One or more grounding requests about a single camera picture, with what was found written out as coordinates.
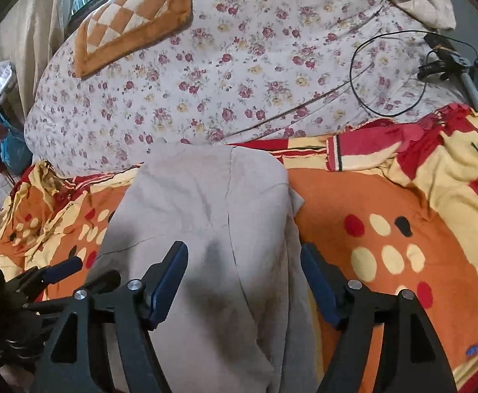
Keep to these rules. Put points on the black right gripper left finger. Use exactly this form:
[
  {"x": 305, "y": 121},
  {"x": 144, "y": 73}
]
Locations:
[{"x": 75, "y": 356}]

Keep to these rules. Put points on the beige corduroy jacket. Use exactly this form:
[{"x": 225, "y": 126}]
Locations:
[{"x": 241, "y": 320}]

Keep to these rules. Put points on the orange red yellow blanket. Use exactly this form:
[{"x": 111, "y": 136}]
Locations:
[{"x": 393, "y": 204}]

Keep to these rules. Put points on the blue plastic bag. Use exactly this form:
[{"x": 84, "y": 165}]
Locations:
[{"x": 13, "y": 150}]

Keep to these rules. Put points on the black clamp device with pole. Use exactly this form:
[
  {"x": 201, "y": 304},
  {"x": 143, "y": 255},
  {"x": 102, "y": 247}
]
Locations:
[{"x": 449, "y": 64}]

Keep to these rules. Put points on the beige curtain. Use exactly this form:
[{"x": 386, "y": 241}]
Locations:
[{"x": 30, "y": 34}]

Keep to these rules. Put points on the white floral quilt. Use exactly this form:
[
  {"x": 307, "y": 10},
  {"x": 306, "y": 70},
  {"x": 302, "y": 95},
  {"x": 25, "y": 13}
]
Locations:
[{"x": 238, "y": 70}]

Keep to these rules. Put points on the orange checkered cushion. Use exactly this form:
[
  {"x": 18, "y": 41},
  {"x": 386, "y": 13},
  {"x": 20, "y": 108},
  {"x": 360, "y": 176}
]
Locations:
[{"x": 120, "y": 27}]

